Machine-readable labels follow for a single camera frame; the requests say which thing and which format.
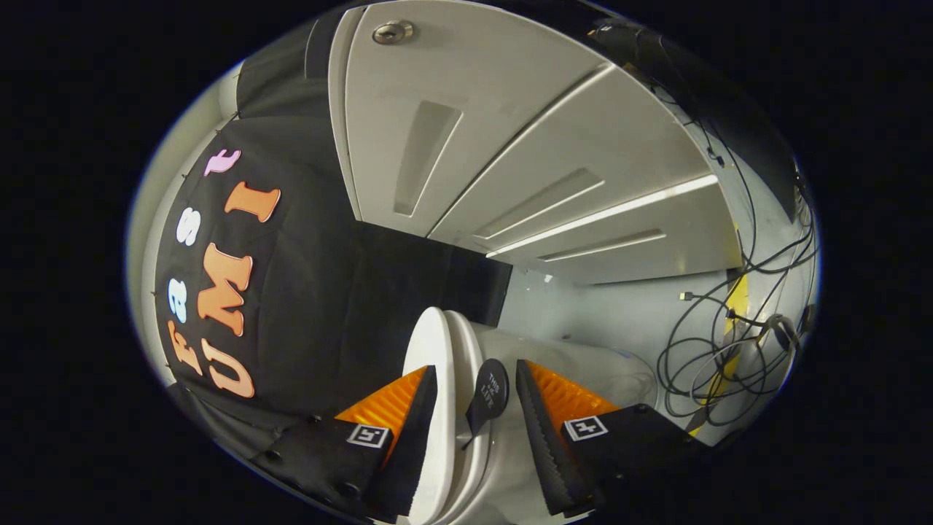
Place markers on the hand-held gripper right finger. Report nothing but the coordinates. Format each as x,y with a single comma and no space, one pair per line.
550,452

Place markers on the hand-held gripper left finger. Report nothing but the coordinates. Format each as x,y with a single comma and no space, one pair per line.
412,445

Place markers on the white toilet lid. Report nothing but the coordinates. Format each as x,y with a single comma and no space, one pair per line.
430,350

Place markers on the white toilet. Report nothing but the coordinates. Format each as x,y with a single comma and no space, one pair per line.
568,364

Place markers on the black backdrop cloth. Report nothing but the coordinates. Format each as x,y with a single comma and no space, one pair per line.
328,313

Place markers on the yellow floor tape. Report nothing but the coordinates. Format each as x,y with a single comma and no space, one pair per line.
738,299

